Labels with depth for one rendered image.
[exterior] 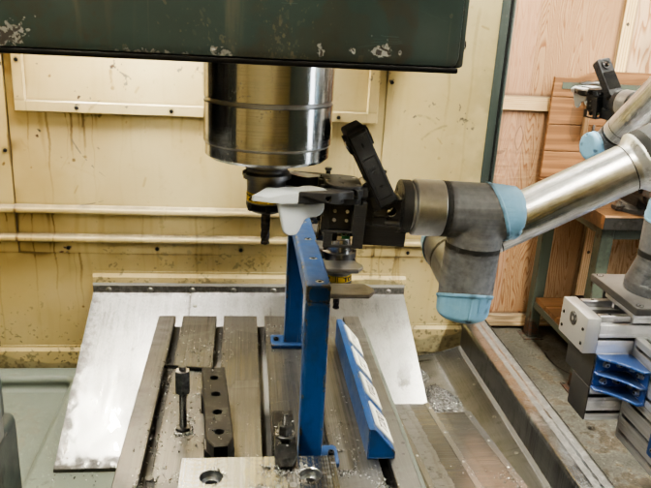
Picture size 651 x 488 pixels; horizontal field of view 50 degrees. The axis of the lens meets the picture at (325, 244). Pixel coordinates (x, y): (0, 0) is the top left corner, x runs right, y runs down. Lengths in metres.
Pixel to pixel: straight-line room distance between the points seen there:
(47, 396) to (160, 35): 1.50
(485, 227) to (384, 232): 0.13
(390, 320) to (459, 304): 1.05
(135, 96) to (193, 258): 0.47
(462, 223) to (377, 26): 0.29
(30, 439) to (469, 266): 1.32
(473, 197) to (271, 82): 0.30
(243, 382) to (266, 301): 0.57
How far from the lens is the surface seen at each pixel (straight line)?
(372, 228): 0.91
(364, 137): 0.87
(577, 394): 1.87
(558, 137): 3.77
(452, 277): 0.96
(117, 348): 1.92
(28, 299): 2.13
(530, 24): 3.73
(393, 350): 1.94
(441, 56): 0.78
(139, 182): 1.96
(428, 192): 0.91
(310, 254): 1.22
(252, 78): 0.80
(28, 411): 2.06
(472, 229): 0.93
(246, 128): 0.81
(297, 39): 0.75
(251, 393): 1.43
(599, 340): 1.78
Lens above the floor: 1.63
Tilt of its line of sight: 18 degrees down
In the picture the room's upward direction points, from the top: 3 degrees clockwise
